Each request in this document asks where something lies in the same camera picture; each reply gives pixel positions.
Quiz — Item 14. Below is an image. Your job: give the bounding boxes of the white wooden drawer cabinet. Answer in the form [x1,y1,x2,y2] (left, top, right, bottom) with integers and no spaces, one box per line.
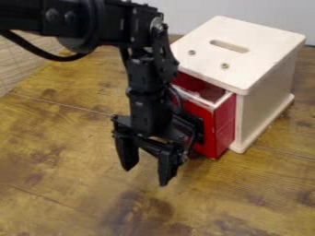
[170,16,305,153]

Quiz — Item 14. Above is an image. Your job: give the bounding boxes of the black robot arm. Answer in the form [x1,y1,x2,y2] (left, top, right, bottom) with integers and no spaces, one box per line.
[0,0,188,186]

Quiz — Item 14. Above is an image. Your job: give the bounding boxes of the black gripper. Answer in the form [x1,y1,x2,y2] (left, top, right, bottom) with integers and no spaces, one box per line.
[109,88,192,187]

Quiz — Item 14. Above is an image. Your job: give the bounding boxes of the red drawer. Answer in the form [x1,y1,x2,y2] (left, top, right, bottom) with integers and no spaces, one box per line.
[172,73,236,159]

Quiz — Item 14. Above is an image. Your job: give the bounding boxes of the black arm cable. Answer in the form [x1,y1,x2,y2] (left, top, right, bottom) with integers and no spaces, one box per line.
[0,29,89,63]

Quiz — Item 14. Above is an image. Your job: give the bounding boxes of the black metal drawer handle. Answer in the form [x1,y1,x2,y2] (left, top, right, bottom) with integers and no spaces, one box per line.
[172,106,204,161]

